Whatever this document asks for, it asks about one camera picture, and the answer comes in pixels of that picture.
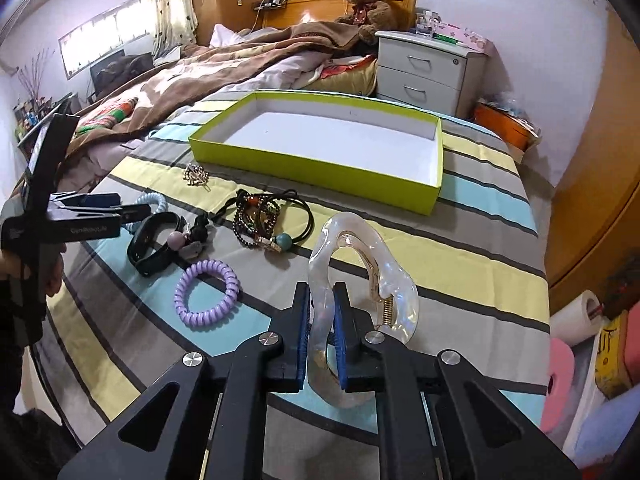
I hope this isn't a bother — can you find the light blue spiral hair tie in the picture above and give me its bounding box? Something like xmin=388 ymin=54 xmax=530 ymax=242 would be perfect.
xmin=121 ymin=192 xmax=170 ymax=233

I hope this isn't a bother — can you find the black wristband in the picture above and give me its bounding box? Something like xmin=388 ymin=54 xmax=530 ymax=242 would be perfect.
xmin=127 ymin=211 xmax=186 ymax=278

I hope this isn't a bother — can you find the purple spiral hair tie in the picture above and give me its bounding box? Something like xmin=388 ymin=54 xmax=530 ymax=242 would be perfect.
xmin=172 ymin=258 xmax=242 ymax=328

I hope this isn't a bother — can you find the clear pearl hair claw clip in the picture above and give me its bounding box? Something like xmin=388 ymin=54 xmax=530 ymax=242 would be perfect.
xmin=305 ymin=210 xmax=421 ymax=410

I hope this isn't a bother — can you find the dark beaded bracelet bundle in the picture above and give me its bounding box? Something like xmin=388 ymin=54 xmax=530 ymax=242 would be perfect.
xmin=232 ymin=190 xmax=282 ymax=254

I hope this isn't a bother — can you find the black elastic hair tie charm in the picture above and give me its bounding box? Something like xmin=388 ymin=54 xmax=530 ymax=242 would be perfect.
xmin=208 ymin=188 xmax=314 ymax=254

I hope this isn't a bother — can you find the person's left hand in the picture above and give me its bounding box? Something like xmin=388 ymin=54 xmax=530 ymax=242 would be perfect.
xmin=0 ymin=244 xmax=67 ymax=297

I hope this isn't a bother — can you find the gold beaded hair pin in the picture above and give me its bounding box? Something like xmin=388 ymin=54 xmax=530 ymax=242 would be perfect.
xmin=182 ymin=162 xmax=209 ymax=191

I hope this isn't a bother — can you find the red green striped cushion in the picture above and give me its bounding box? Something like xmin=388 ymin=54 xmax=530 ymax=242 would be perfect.
xmin=75 ymin=98 xmax=138 ymax=136

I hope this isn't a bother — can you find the brown fleece blanket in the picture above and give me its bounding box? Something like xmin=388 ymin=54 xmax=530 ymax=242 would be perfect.
xmin=60 ymin=19 xmax=371 ymax=172

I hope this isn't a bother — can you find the striped table cloth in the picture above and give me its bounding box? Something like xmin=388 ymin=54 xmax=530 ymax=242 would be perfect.
xmin=32 ymin=96 xmax=549 ymax=444

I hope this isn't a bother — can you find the dark chair with clothes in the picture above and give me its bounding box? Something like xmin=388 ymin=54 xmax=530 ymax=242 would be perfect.
xmin=89 ymin=50 xmax=154 ymax=103

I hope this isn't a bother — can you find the white paper roll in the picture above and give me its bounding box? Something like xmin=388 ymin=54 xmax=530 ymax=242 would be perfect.
xmin=550 ymin=290 xmax=604 ymax=348

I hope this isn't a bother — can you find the yellow printed box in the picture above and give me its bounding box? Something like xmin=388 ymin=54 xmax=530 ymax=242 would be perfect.
xmin=594 ymin=310 xmax=631 ymax=399

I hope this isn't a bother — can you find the pink plastic bucket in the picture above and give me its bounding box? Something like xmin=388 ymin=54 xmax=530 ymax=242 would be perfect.
xmin=624 ymin=302 xmax=640 ymax=385

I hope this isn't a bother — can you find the dotted window curtain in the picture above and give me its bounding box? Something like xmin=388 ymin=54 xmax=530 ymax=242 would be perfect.
xmin=145 ymin=0 xmax=198 ymax=58

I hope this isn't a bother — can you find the large wooden wardrobe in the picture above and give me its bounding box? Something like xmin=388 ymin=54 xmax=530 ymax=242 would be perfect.
xmin=544 ymin=10 xmax=639 ymax=312

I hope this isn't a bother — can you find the lime green shallow box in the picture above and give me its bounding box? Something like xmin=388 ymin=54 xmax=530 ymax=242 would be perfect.
xmin=189 ymin=90 xmax=444 ymax=216

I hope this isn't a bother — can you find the yellow pillow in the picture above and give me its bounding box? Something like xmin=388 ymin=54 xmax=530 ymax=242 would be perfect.
xmin=304 ymin=55 xmax=378 ymax=96

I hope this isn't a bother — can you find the wooden bed headboard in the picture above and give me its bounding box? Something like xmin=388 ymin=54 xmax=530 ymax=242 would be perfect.
xmin=258 ymin=0 xmax=418 ymax=32

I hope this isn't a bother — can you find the orange storage bin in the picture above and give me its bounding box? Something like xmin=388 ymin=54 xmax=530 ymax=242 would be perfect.
xmin=473 ymin=102 xmax=540 ymax=152

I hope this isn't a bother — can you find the brown teddy bear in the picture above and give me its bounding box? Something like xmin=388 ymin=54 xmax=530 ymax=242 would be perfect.
xmin=334 ymin=0 xmax=397 ymax=46

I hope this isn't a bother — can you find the grey bedside drawer cabinet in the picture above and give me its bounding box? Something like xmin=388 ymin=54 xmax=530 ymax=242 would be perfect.
xmin=376 ymin=30 xmax=488 ymax=119

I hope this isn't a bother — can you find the pink floral box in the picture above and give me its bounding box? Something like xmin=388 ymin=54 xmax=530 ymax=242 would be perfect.
xmin=434 ymin=22 xmax=495 ymax=55

